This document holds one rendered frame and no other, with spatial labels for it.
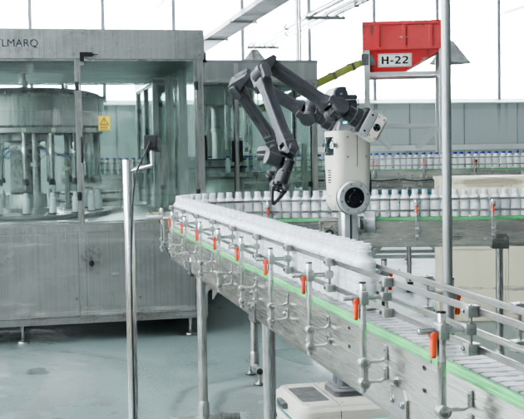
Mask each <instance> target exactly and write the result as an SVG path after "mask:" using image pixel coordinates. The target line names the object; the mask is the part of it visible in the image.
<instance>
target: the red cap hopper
mask: <svg viewBox="0 0 524 419"><path fill-rule="evenodd" d="M362 33H363V54H368V65H366V66H364V107H368V108H370V80H401V79H435V111H436V123H415V124H386V126H385V127H384V129H418V128H432V129H431V130H430V131H429V132H428V133H427V134H426V135H425V136H424V137H423V138H422V139H421V140H420V141H419V142H418V143H417V144H416V145H415V146H414V147H415V148H416V149H418V148H419V149H420V150H421V149H422V148H423V147H424V146H425V145H426V144H427V143H428V141H429V140H430V139H431V138H432V137H433V136H434V135H435V134H436V152H438V156H439V157H440V156H441V152H442V60H441V19H438V20H410V21H381V22H362ZM369 54H372V56H373V59H374V60H375V66H370V60H369ZM434 56H435V71H409V70H411V69H413V68H414V67H416V66H418V65H420V64H421V63H423V62H425V61H427V60H428V59H430V58H432V57H434ZM414 75H416V76H414ZM378 140H379V141H380V142H381V143H382V144H383V145H384V146H385V147H386V148H387V149H388V150H391V149H392V148H393V147H392V146H391V145H390V144H389V143H388V142H387V141H386V140H385V139H384V138H383V137H382V136H381V135H380V137H379V138H378ZM381 248H382V247H374V248H371V251H372V253H371V255H372V257H373V259H406V258H407V255H406V253H407V250H406V249H381ZM430 248H431V249H412V259H435V254H413V253H435V247H430Z"/></svg>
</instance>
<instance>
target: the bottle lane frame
mask: <svg viewBox="0 0 524 419"><path fill-rule="evenodd" d="M174 238H175V244H181V239H183V244H182V245H181V246H176V247H175V253H181V247H183V252H184V233H183V234H181V233H180V231H179V230H178V229H175V228H174ZM195 245H196V252H195V253H194V254H189V255H188V256H187V257H190V260H191V261H195V255H196V261H195V262H194V263H191V273H192V274H194V275H195V276H196V277H197V278H199V274H198V271H199V265H198V261H199V241H195V238H194V237H192V236H190V235H187V252H194V251H195ZM211 254H212V255H213V261H211V262H210V263H204V265H203V271H204V272H208V271H210V269H211V264H213V271H212V272H211V273H208V274H204V276H203V278H202V279H200V280H202V281H203V282H204V283H206V284H208V285H209V286H210V287H212V288H213V289H214V290H215V291H217V287H216V284H217V277H216V275H215V274H216V272H217V255H216V250H213V246H211V245H209V244H206V243H204V242H203V241H202V261H210V256H211ZM220 257H221V272H222V273H228V272H229V271H230V265H231V264H232V273H230V274H223V276H222V277H221V283H230V276H231V275H232V276H233V283H232V284H231V285H226V286H223V288H222V289H221V291H220V292H218V291H217V292H218V293H220V294H222V295H223V296H224V297H226V298H227V299H229V300H230V301H231V302H232V303H234V304H235V305H237V306H238V307H240V303H239V298H240V291H239V290H238V287H239V286H240V260H239V261H235V257H234V256H232V255H230V254H227V253H226V252H224V251H220ZM255 277H256V278H257V286H255V287H254V288H247V289H246V291H245V299H249V296H250V295H251V296H253V297H255V290H257V299H256V300H255V302H256V319H257V320H258V321H259V322H261V323H263V324H264V325H265V326H266V327H267V328H269V324H268V322H267V319H268V317H269V310H268V309H267V304H268V302H269V285H268V273H267V275H264V271H263V270H261V269H258V268H256V267H255V266H252V265H250V264H247V263H246V262H244V278H245V286H254V285H255V281H254V279H255ZM287 293H288V294H289V303H287V304H286V305H285V306H278V307H276V309H275V311H274V317H275V318H285V317H286V312H285V309H286V308H288V309H289V318H287V319H285V320H284V321H277V322H276V324H275V325H274V328H269V329H271V330H272V331H273V332H275V333H277V334H278V335H279V336H281V337H282V338H283V339H284V340H286V341H287V342H289V343H290V344H292V345H293V346H295V347H296V348H298V350H300V351H301V352H303V353H304V354H306V355H307V350H306V349H305V344H306V343H307V333H306V332H305V331H304V329H305V327H306V326H307V308H306V291H305V294H302V293H301V288H297V287H295V286H294V285H292V284H291V283H287V282H285V281H284V280H282V279H279V278H277V277H275V276H274V303H275V304H281V303H285V295H286V294H287ZM248 302H249V301H247V302H246V304H245V307H244V308H241V309H243V310H244V311H246V312H247V313H249V306H248V304H247V303H248ZM327 315H329V316H330V327H328V328H326V329H325V330H316V333H315V334H314V344H325V343H326V342H327V337H326V334H327V332H330V338H328V343H330V344H328V345H327V346H325V347H316V350H315V351H314V355H311V356H310V355H307V356H308V357H310V358H312V359H313V360H315V361H316V362H317V363H318V364H320V365H321V366H322V367H324V368H326V369H327V370H328V371H330V372H331V373H333V374H334V375H335V376H336V377H338V378H339V379H341V380H342V381H344V382H345V383H347V384H348V385H350V386H351V387H352V388H353V389H355V390H356V391H357V392H359V393H361V392H360V386H359V385H358V379H359V378H360V367H359V366H358V364H357V361H358V359H359V317H358V320H354V319H353V314H352V313H350V312H348V311H347V310H343V309H341V308H339V307H338V306H335V305H333V304H331V303H329V302H327V301H325V300H323V299H321V298H318V297H316V296H314V295H313V326H314V327H315V328H321V327H325V326H327V320H326V317H327ZM384 344H385V345H387V346H388V359H386V360H385V361H383V362H377V363H371V366H370V368H369V369H368V379H369V380H375V379H381V378H383V365H384V364H385V365H387V366H388V379H386V380H385V381H383V382H377V383H371V386H370V388H369V389H368V392H367V393H361V394H362V395H364V396H365V397H366V398H367V399H369V400H370V401H371V402H373V403H375V404H376V405H377V406H379V407H381V408H382V409H383V410H384V411H386V412H387V413H388V414H390V401H389V396H390V389H391V386H392V384H395V385H396V386H398V387H400V388H402V389H403V390H404V391H405V392H406V394H407V397H408V419H437V416H436V414H435V412H434V408H435V406H436V405H437V358H430V351H428V350H427V349H425V348H422V347H420V346H418V344H415V343H412V342H410V341H408V340H406V339H405V338H401V337H399V336H398V335H396V334H394V333H391V332H389V331H387V330H385V329H383V328H382V327H379V326H377V325H376V324H373V323H371V322H369V321H367V359H369V360H375V359H381V358H383V345H384ZM468 388H469V389H471V390H473V407H470V408H468V409H467V410H466V411H463V412H452V415H451V417H450V418H448V419H467V414H468V413H470V414H472V415H473V419H524V396H522V395H521V393H516V392H514V391H512V390H510V388H506V387H503V386H501V385H500V383H495V382H493V381H491V380H490V379H487V378H485V377H483V376H481V374H476V373H475V372H472V370H468V369H466V368H465V367H463V366H460V365H457V364H456V363H455V362H451V361H449V360H447V406H448V407H465V406H466V405H467V389H468Z"/></svg>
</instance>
